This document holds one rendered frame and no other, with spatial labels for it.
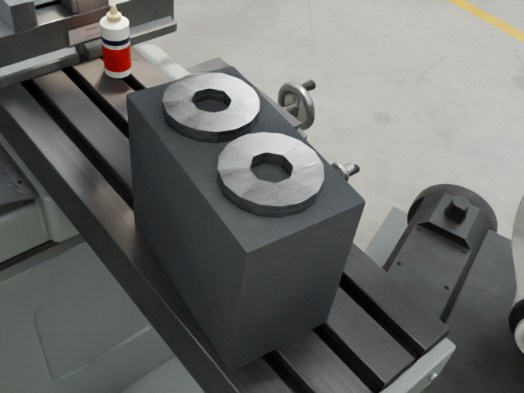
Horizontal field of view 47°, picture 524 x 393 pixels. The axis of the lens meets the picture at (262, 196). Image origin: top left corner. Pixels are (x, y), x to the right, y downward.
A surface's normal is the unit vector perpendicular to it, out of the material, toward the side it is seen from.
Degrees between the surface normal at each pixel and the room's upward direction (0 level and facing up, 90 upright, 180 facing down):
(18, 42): 90
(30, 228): 90
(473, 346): 0
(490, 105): 0
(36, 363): 90
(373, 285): 0
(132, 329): 90
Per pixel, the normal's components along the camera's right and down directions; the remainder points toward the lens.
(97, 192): 0.11, -0.70
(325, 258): 0.54, 0.64
